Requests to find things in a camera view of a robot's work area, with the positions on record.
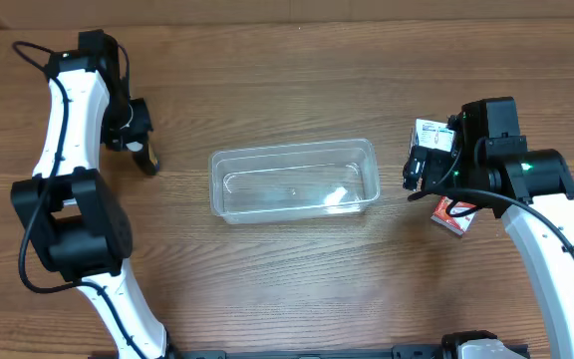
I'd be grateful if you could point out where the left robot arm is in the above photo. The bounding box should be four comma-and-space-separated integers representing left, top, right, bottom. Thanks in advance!
11, 30, 179, 358

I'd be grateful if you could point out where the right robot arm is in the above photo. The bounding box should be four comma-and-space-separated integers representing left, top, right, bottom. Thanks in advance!
403, 97, 574, 358

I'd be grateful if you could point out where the red medicine box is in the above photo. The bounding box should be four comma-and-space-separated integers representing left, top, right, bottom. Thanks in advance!
430, 196, 475, 235

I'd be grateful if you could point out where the clear plastic container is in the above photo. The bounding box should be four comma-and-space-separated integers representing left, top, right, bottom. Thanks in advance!
209, 139, 381, 224

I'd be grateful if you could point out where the white medicine box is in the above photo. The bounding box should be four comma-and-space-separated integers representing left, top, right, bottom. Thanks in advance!
410, 119, 455, 153

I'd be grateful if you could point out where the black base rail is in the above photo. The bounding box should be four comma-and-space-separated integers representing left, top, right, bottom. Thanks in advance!
87, 329, 531, 359

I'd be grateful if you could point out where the dark bottle white cap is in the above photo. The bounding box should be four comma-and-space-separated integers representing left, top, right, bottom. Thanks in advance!
127, 142, 159, 177

